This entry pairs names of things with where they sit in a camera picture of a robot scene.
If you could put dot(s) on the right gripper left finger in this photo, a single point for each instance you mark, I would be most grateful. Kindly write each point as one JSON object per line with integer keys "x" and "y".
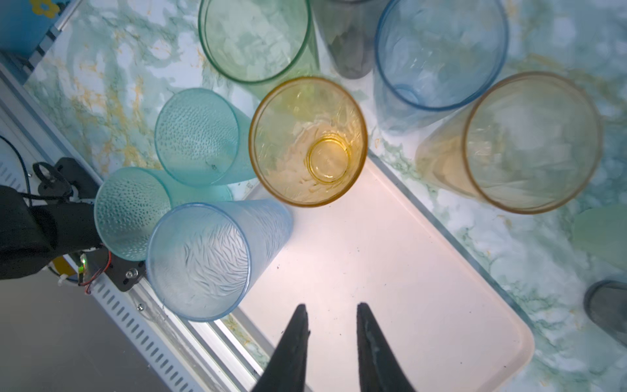
{"x": 286, "y": 370}

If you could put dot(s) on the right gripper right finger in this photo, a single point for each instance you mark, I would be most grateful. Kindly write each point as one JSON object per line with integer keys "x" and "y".
{"x": 378, "y": 368}

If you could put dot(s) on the textured blue glass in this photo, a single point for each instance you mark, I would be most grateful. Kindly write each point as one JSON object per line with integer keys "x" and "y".
{"x": 203, "y": 259}

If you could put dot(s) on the tall amber glass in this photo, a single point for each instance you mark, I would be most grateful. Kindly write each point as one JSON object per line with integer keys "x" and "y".
{"x": 308, "y": 142}

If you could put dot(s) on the tall green glass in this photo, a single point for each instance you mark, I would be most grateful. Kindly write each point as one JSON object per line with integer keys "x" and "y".
{"x": 259, "y": 44}

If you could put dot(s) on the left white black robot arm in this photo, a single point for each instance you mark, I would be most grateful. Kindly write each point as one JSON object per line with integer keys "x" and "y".
{"x": 31, "y": 237}

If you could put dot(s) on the cream plastic tray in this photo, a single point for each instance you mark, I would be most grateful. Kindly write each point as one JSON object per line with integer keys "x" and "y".
{"x": 447, "y": 327}

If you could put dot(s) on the lower teal dotted glass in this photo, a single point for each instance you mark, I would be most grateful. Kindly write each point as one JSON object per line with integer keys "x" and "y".
{"x": 130, "y": 203}

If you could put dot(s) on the teal dotted glass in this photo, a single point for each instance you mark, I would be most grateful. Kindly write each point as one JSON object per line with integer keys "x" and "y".
{"x": 130, "y": 203}
{"x": 202, "y": 140}

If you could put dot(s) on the small grey glass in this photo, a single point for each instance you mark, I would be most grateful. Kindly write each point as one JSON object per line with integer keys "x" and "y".
{"x": 605, "y": 305}

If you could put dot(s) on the left green circuit board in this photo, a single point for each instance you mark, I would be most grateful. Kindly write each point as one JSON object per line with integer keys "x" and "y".
{"x": 69, "y": 269}

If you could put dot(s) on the upper teal dotted glass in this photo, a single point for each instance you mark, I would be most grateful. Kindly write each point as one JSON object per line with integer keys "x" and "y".
{"x": 202, "y": 140}

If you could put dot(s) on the small light green glass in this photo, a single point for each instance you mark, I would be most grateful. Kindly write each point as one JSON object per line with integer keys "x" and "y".
{"x": 602, "y": 232}

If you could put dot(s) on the tall yellow glass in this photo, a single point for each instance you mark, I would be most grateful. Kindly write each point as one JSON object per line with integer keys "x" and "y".
{"x": 529, "y": 145}

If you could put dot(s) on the tall pale blue glass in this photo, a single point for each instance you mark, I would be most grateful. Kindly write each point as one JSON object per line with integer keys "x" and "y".
{"x": 435, "y": 57}

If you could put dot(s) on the tall grey glass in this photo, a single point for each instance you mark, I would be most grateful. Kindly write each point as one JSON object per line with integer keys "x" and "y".
{"x": 348, "y": 29}

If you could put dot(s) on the aluminium front rail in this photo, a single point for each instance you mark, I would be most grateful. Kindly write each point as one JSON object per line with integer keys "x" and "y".
{"x": 59, "y": 337}

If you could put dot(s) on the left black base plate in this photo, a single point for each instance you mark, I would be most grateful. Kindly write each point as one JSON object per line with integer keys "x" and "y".
{"x": 68, "y": 182}

